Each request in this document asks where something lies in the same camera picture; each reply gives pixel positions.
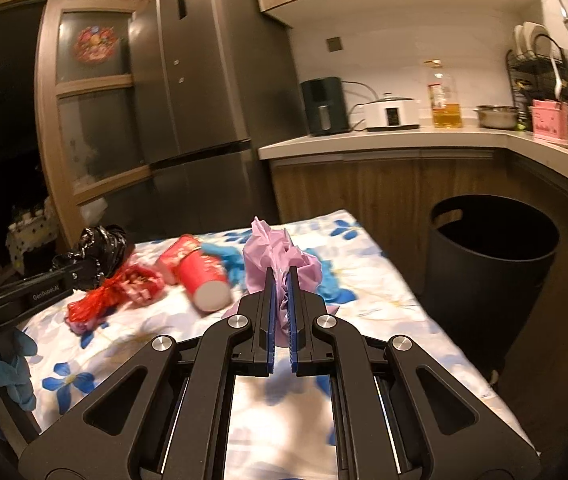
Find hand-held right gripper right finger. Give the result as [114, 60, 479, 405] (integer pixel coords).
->
[286, 265, 540, 480]

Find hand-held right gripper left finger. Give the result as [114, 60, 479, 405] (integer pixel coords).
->
[18, 266, 277, 480]

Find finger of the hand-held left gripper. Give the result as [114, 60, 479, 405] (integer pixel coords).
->
[0, 252, 105, 333]

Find pink plastic bag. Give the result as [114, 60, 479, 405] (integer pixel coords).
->
[221, 216, 342, 348]

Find black plastic bag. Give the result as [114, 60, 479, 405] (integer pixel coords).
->
[71, 225, 135, 291]

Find red printed plastic wrapper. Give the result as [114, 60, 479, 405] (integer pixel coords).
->
[66, 265, 165, 331]

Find black trash bin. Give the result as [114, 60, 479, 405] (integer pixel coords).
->
[426, 195, 561, 376]

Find dotted cloth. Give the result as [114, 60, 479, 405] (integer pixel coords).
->
[5, 205, 60, 271]

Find blue rubber glove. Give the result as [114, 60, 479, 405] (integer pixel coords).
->
[201, 242, 247, 291]

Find red paper cup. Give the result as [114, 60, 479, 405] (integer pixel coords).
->
[158, 234, 205, 286]
[174, 250, 232, 313]

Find blue floral tablecloth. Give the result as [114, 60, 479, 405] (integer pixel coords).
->
[21, 208, 535, 480]

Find wooden lower cabinet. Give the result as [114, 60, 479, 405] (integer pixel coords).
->
[269, 150, 568, 281]

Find wooden glass-panel door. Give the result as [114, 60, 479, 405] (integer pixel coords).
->
[34, 0, 160, 256]

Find white kitchen counter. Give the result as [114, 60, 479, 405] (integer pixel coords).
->
[258, 125, 568, 196]

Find black air fryer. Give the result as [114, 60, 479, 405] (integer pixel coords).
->
[300, 76, 351, 137]

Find red round door decoration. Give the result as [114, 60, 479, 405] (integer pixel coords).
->
[74, 25, 119, 63]

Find white electric cooker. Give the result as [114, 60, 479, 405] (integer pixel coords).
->
[362, 92, 422, 132]

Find grey refrigerator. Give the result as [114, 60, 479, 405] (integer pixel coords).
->
[129, 0, 310, 226]

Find cooking oil bottle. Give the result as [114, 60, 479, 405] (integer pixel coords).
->
[424, 59, 465, 130]

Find steel mixing bowl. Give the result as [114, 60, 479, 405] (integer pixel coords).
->
[474, 105, 521, 130]

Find pink box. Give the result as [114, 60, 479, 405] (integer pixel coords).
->
[530, 99, 568, 142]

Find black dish rack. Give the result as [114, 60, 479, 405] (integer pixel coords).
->
[506, 34, 568, 126]

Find white ladle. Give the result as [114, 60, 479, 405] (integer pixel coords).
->
[551, 57, 565, 98]

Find white plates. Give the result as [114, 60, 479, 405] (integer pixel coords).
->
[513, 21, 562, 58]

